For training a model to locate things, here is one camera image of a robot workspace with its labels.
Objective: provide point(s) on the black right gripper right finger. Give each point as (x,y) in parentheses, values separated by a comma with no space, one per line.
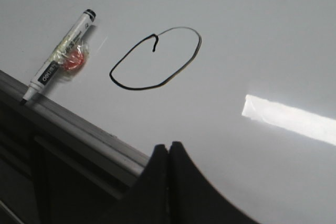
(192,198)

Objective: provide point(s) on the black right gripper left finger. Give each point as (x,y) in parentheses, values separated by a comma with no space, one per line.
(145,202)

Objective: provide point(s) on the red round magnet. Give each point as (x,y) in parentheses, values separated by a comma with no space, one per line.
(74,60)

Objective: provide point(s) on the white black whiteboard marker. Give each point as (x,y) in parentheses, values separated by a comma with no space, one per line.
(59,56)

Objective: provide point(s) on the grey metal table frame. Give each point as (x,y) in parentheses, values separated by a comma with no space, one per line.
(43,181)

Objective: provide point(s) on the white whiteboard with aluminium frame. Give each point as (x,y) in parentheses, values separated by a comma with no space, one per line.
(248,86)

